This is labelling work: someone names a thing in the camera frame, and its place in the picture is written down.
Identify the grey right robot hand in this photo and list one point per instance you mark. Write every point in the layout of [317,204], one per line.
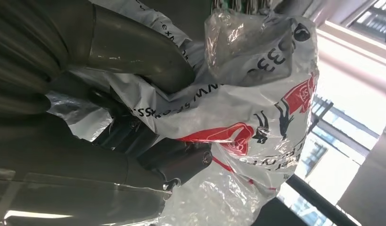
[71,187]

